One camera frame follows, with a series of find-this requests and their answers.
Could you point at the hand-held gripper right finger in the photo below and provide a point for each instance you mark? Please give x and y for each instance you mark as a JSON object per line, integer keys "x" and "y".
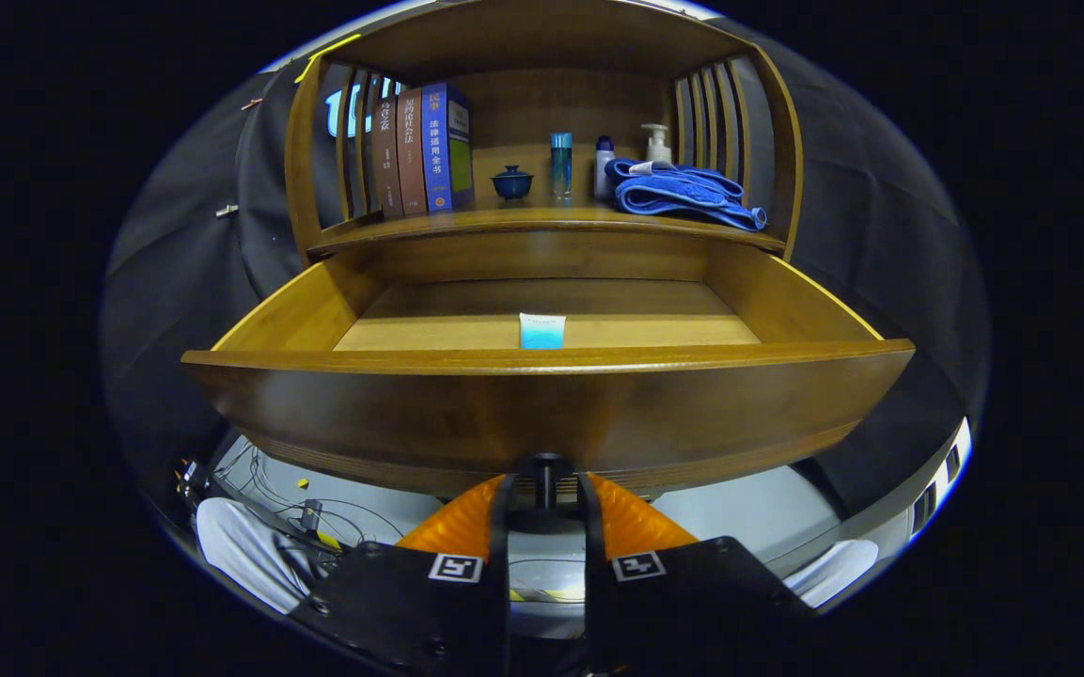
{"x": 595, "y": 564}

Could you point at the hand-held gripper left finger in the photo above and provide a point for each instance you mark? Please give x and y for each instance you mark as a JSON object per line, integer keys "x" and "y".
{"x": 500, "y": 564}

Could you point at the wooden drawer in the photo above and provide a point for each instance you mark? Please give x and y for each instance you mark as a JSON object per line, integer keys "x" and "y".
{"x": 542, "y": 414}

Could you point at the blue cosmetic tube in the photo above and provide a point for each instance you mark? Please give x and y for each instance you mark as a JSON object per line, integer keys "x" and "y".
{"x": 542, "y": 331}

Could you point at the wooden countertop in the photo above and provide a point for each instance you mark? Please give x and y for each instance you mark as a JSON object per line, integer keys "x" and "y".
{"x": 542, "y": 218}

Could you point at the wooden cabinet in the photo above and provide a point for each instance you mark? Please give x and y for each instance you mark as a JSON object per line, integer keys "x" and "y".
{"x": 542, "y": 103}

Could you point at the person's white-clad leg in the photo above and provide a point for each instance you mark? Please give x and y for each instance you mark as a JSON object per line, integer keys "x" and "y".
{"x": 241, "y": 555}
{"x": 833, "y": 572}

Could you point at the white slotted panel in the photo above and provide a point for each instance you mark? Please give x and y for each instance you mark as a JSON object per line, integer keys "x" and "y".
{"x": 936, "y": 480}

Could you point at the blue lidded teacup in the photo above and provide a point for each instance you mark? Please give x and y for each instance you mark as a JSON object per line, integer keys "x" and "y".
{"x": 512, "y": 184}

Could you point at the blue folded towel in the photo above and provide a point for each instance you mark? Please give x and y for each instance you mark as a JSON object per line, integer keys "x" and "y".
{"x": 683, "y": 193}

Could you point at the white bottle with blue cap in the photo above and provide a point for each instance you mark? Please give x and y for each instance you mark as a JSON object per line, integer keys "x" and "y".
{"x": 603, "y": 169}

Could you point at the teal glass bottle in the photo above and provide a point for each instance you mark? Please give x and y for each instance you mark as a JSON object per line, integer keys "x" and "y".
{"x": 560, "y": 167}

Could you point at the blue book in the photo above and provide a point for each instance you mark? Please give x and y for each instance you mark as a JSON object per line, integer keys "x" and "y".
{"x": 438, "y": 146}

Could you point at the reddish brown book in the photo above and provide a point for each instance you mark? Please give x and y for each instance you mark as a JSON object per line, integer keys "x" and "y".
{"x": 412, "y": 150}

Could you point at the white pump bottle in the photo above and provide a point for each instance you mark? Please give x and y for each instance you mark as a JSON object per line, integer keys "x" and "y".
{"x": 658, "y": 146}

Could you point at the dark brown book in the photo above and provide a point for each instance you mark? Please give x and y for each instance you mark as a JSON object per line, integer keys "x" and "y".
{"x": 386, "y": 155}

